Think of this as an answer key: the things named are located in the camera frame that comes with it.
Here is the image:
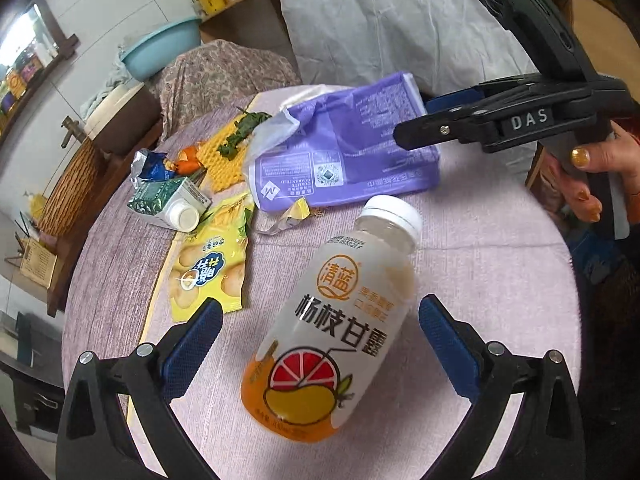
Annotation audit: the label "wooden chopstick holder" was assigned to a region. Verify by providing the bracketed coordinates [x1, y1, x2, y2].
[3, 233, 58, 288]

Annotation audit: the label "floral patterned cloth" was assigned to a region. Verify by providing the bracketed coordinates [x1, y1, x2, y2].
[149, 39, 302, 140]

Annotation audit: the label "woven wicker basket sink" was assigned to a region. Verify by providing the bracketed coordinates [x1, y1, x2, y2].
[37, 140, 106, 238]

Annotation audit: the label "light blue plastic basin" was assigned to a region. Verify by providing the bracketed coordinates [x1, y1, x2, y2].
[120, 16, 201, 81]

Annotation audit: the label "brass faucet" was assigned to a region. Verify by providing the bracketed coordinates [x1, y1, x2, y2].
[61, 116, 88, 148]

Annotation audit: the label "green leafy vegetable scraps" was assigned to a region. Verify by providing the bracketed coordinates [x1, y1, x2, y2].
[217, 108, 271, 160]

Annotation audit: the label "yellow foam fruit net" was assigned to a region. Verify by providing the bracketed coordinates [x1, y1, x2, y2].
[196, 112, 270, 193]

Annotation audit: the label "white cloth cover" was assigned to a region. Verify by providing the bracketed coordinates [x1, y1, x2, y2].
[280, 0, 535, 96]

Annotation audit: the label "green milk carton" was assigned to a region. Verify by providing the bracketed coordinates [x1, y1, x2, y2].
[127, 177, 210, 233]

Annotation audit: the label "orange juice drink bottle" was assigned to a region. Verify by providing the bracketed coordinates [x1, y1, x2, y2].
[241, 195, 422, 443]

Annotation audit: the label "wooden framed mirror shelf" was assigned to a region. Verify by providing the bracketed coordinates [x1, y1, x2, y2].
[1, 0, 79, 141]

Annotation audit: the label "purple woven table mat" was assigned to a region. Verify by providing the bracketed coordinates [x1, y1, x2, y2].
[62, 94, 271, 386]

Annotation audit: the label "yellow snack wrapper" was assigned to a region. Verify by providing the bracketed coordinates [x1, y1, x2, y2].
[168, 192, 254, 323]

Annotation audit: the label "brown and cream pot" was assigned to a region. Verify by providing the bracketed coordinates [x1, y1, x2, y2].
[85, 82, 162, 156]

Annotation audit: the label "hand with gold nails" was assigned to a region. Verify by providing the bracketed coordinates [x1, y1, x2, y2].
[541, 122, 640, 226]

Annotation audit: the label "orange peel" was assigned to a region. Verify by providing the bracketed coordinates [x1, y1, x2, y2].
[164, 145, 203, 177]

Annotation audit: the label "purple plastic bag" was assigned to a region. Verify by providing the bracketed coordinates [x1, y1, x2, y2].
[243, 72, 439, 212]

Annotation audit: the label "blue silver foil wrapper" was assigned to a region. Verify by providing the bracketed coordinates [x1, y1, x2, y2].
[130, 148, 176, 190]

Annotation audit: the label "dark wooden counter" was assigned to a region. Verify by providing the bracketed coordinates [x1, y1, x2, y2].
[46, 119, 163, 318]

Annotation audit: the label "wooden side cabinet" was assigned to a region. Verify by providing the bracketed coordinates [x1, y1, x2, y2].
[200, 0, 299, 74]

